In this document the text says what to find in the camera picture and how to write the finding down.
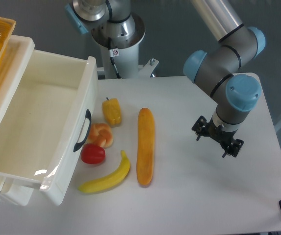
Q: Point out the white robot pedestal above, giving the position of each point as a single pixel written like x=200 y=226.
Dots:
x=119 y=45

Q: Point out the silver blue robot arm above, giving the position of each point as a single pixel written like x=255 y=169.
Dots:
x=215 y=73

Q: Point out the yellow bell pepper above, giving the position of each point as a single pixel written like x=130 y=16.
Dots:
x=112 y=111

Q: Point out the white plastic drawer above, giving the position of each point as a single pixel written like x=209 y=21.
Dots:
x=43 y=121

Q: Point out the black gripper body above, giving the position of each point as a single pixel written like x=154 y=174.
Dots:
x=218 y=134

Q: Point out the red bell pepper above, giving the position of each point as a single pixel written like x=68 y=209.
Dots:
x=92 y=154

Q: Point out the white drawer cabinet frame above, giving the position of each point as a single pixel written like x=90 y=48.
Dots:
x=15 y=59

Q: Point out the braided round bread roll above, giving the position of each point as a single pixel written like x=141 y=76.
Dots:
x=100 y=135

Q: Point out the yellow banana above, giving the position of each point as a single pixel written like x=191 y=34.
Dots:
x=109 y=181

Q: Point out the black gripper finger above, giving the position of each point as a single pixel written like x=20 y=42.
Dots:
x=200 y=127
x=232 y=148

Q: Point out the long orange bread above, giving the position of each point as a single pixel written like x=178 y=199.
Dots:
x=146 y=145

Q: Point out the dark drawer handle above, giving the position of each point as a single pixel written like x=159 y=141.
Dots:
x=84 y=132

